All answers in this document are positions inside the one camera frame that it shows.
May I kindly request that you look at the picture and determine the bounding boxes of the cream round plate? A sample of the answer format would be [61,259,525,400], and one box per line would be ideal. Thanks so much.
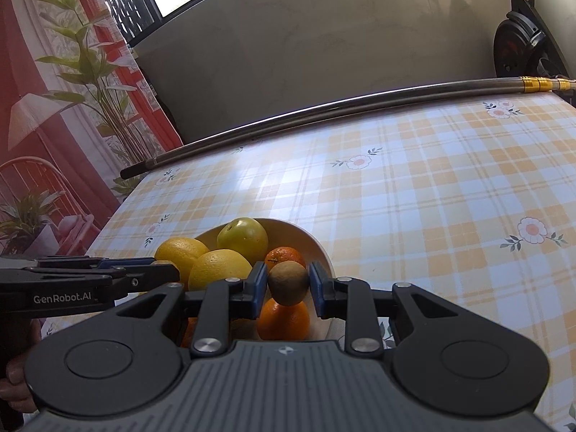
[193,218,347,343]

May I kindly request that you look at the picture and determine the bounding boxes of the black exercise bike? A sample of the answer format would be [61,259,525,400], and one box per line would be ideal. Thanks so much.
[492,0,576,95]

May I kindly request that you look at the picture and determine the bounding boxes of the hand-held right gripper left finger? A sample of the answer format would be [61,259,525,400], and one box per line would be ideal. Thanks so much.
[114,261,270,359]

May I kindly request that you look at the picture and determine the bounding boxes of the brown kiwi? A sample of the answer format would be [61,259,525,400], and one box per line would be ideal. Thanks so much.
[268,261,310,306]

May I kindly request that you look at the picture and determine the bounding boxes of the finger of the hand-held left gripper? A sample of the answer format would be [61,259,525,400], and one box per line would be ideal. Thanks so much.
[27,264,181,300]
[0,256,156,271]

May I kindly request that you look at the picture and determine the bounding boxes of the plaid floral tablecloth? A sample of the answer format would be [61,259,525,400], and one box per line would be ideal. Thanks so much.
[40,92,576,432]

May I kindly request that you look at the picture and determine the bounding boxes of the yellow lemon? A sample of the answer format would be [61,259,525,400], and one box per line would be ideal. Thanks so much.
[154,237,210,282]
[188,249,253,292]

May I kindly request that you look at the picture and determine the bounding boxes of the printed red curtain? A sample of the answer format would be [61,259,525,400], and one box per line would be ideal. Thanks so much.
[0,0,183,257]

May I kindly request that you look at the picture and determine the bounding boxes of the person's left hand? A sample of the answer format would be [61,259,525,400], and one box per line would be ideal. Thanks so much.
[0,319,42,415]

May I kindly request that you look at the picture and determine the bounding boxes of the long metal pole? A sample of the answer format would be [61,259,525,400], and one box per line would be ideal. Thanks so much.
[119,76,576,180]

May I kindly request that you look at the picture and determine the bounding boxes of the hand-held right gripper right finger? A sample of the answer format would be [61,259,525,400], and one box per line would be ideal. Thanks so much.
[308,261,471,354]

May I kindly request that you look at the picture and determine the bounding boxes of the orange tangerine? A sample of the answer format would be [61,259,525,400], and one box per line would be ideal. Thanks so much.
[180,317,199,348]
[265,246,307,271]
[256,298,311,341]

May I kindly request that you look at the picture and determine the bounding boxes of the green apple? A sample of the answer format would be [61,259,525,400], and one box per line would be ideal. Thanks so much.
[217,217,269,265]

